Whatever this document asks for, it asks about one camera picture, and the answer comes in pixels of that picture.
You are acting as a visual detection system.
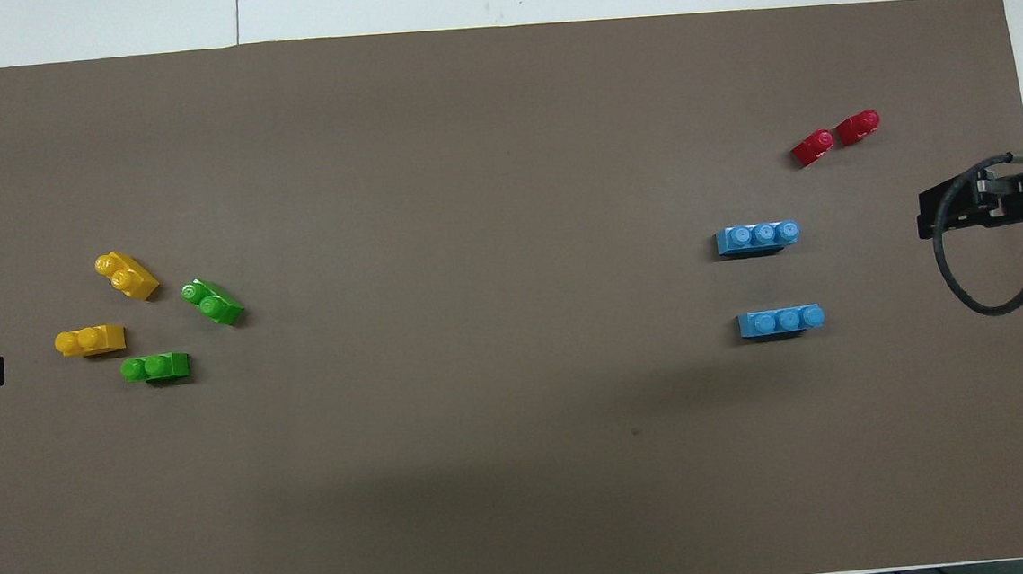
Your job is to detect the green two-stud toy block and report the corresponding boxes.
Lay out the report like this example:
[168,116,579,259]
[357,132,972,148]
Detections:
[180,275,247,330]
[119,351,191,385]

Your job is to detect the blue three-stud toy block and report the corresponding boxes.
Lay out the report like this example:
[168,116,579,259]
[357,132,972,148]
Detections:
[713,219,803,260]
[737,303,827,340]

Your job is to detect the yellow two-stud toy block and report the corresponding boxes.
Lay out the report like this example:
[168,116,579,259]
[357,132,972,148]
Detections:
[54,323,127,359]
[94,248,162,305]

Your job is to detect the red single-stud toy block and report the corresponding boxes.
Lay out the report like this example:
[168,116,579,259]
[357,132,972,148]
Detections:
[834,109,882,148]
[789,128,837,169]

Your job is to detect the brown paper table mat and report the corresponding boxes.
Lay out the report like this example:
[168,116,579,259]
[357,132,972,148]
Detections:
[0,0,1023,574]

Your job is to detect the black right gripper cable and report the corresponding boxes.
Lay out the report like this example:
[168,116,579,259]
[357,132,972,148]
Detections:
[928,152,1023,321]

